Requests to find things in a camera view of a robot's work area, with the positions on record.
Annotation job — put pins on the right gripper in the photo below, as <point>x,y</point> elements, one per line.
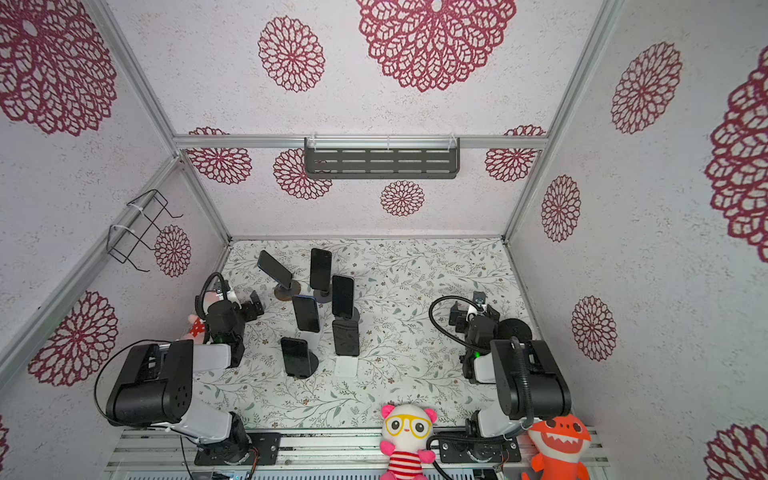
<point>459,318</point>

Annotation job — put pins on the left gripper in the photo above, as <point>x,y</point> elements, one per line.
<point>251,306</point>

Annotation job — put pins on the blue-edged black phone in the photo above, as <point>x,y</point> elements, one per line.
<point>306,313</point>

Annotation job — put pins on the teal-edged black phone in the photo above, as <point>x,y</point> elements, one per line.
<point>343,297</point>

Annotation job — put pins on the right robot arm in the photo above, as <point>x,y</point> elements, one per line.
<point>503,353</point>

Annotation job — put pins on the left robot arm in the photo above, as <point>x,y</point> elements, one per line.
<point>155,385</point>

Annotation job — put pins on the wood-base round phone stand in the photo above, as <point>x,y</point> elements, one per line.
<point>286,293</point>

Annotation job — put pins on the silver phone stand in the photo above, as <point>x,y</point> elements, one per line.
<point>313,340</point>

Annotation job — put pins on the purple phone stand far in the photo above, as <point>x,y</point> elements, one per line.
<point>323,296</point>

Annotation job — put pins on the purple phone stand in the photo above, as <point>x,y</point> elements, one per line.
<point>355,316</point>
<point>323,296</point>

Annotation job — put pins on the black round phone stand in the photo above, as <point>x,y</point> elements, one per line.
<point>312,363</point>

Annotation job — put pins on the purple phone stand middle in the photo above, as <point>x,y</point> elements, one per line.
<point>355,316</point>

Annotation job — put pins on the white phone stand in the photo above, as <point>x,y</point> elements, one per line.
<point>346,367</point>

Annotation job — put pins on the pink plush with red bow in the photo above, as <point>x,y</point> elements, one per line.
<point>197,330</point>

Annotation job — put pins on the pink white plush with glasses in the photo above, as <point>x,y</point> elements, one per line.
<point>405,433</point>

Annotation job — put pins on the red monster plush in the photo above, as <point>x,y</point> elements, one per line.
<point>560,443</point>

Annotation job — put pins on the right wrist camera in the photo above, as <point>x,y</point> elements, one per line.
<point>480,300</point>

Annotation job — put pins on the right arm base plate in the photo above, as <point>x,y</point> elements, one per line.
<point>474,449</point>

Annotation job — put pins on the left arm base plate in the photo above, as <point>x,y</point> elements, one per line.
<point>260,448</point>

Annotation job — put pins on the black wire wall rack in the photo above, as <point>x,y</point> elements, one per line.
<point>124,239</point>

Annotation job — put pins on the grey wall shelf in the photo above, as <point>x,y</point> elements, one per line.
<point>387,159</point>

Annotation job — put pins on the aluminium mounting rail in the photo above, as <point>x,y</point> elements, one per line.
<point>350,453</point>

